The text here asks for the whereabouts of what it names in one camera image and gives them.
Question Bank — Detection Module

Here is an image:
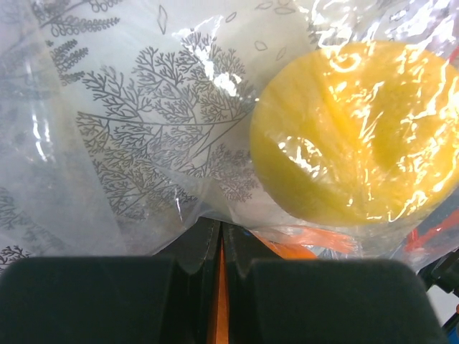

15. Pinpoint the clear zip bag orange seal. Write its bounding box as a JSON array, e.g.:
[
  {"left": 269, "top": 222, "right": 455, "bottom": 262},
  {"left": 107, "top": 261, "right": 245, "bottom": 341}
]
[{"left": 0, "top": 0, "right": 459, "bottom": 273}]

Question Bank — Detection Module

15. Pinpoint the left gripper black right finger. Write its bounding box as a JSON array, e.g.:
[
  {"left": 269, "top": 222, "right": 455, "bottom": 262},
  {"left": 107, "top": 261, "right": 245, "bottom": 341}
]
[{"left": 222, "top": 224, "right": 448, "bottom": 343}]

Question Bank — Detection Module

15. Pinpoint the floral tablecloth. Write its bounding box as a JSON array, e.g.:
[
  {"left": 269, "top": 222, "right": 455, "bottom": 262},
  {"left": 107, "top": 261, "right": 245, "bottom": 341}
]
[{"left": 0, "top": 0, "right": 459, "bottom": 273}]

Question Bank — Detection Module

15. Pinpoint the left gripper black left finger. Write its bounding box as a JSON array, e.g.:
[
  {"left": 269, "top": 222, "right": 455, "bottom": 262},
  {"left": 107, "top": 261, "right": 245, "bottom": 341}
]
[{"left": 1, "top": 219, "right": 221, "bottom": 343}]

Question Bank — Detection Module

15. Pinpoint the yellow fake lemon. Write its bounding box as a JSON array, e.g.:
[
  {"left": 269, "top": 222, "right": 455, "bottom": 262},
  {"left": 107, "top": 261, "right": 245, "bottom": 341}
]
[{"left": 250, "top": 41, "right": 458, "bottom": 226}]

